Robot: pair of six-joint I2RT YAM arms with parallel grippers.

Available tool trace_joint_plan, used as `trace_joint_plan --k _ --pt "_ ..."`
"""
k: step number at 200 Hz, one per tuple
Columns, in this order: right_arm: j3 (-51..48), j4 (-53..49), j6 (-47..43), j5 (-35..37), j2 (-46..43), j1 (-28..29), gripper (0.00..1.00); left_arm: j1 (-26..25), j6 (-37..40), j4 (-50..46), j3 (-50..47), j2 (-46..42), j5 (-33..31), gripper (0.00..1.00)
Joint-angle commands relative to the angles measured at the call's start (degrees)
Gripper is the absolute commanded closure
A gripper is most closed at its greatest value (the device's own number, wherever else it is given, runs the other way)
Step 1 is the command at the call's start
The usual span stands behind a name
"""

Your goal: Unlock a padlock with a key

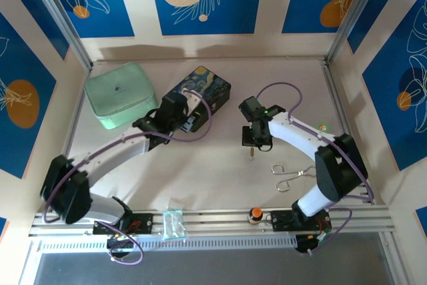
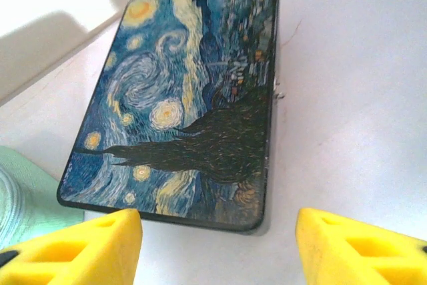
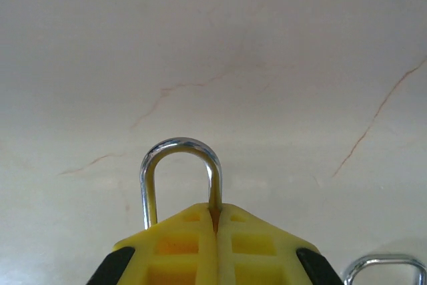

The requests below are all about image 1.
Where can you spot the blue poster orange oval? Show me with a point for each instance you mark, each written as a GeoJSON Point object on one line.
{"type": "Point", "coordinates": [20, 64]}

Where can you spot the silver metal tongs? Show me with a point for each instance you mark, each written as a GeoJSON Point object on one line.
{"type": "Point", "coordinates": [293, 175]}

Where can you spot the small green paint jar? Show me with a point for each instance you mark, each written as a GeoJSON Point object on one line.
{"type": "Point", "coordinates": [322, 127]}

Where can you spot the grey metal sheet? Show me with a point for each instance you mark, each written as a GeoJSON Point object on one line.
{"type": "Point", "coordinates": [213, 268]}

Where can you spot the blue wall poster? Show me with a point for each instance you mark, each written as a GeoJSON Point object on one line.
{"type": "Point", "coordinates": [2, 228]}
{"type": "Point", "coordinates": [422, 216]}
{"type": "Point", "coordinates": [383, 4]}
{"type": "Point", "coordinates": [40, 24]}

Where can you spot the clear plastic bag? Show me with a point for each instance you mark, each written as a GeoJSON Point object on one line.
{"type": "Point", "coordinates": [173, 225]}

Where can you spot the blue poster beige circle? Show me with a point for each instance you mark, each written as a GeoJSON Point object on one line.
{"type": "Point", "coordinates": [233, 4]}

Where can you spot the small brass padlock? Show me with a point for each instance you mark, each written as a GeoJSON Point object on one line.
{"type": "Point", "coordinates": [252, 154]}

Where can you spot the aluminium mounting rail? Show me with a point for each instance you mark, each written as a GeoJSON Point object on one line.
{"type": "Point", "coordinates": [217, 221]}

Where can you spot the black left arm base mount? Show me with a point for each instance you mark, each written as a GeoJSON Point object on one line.
{"type": "Point", "coordinates": [143, 223]}

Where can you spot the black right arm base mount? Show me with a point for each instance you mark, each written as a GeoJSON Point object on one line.
{"type": "Point", "coordinates": [283, 221]}

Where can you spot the mint green zip case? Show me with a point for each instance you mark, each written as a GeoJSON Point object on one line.
{"type": "Point", "coordinates": [116, 94]}

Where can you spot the blue poster white flower outline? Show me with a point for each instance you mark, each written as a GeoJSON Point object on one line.
{"type": "Point", "coordinates": [110, 14]}

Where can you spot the aluminium table side rail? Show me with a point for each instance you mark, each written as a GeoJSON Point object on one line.
{"type": "Point", "coordinates": [343, 115]}
{"type": "Point", "coordinates": [77, 115]}

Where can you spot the small bottle with orange cap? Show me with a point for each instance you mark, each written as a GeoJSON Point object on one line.
{"type": "Point", "coordinates": [255, 215]}

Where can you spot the blue poster white leaf outline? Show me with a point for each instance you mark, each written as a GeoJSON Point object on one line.
{"type": "Point", "coordinates": [383, 98]}

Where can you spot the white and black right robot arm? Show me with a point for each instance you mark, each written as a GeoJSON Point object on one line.
{"type": "Point", "coordinates": [300, 135]}

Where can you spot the starry night tin box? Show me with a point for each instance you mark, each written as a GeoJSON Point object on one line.
{"type": "Point", "coordinates": [213, 84]}

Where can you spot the aluminium frame post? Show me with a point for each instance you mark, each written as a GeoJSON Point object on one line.
{"type": "Point", "coordinates": [60, 14]}
{"type": "Point", "coordinates": [353, 14]}

